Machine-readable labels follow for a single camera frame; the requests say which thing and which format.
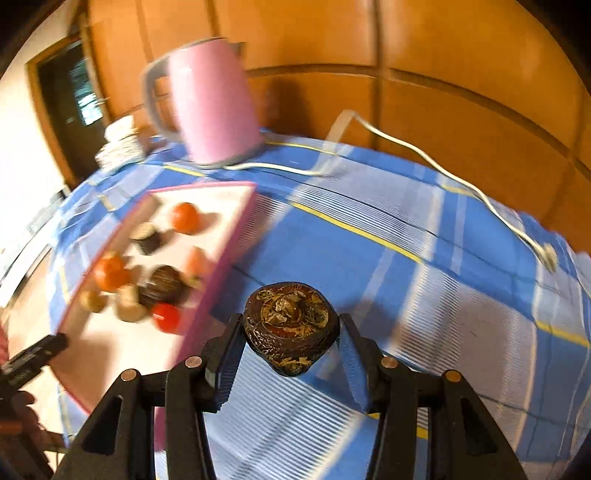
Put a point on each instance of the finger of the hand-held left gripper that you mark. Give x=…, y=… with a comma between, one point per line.
x=32, y=357

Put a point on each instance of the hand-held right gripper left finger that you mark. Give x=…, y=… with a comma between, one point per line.
x=228, y=364

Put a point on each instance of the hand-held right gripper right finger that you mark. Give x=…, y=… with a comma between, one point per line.
x=353, y=369

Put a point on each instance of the red tomato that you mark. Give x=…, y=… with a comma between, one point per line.
x=167, y=317

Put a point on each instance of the pink-rimmed white tray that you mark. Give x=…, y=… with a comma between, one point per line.
x=115, y=355

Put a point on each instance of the round beige fruit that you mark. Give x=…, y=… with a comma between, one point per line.
x=92, y=300

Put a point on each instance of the small orange carrot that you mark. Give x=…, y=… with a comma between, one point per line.
x=197, y=261

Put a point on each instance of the large orange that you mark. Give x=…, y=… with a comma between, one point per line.
x=111, y=272

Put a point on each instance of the small orange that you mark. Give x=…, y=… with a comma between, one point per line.
x=185, y=217

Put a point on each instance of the person's left hand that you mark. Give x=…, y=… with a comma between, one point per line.
x=21, y=408

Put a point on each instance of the blue plaid tablecloth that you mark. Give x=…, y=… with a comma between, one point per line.
x=369, y=207

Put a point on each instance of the patterned tissue box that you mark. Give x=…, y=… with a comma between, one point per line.
x=120, y=145

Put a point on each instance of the pink electric kettle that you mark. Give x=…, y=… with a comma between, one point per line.
x=212, y=101

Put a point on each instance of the dark window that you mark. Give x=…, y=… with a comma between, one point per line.
x=69, y=92

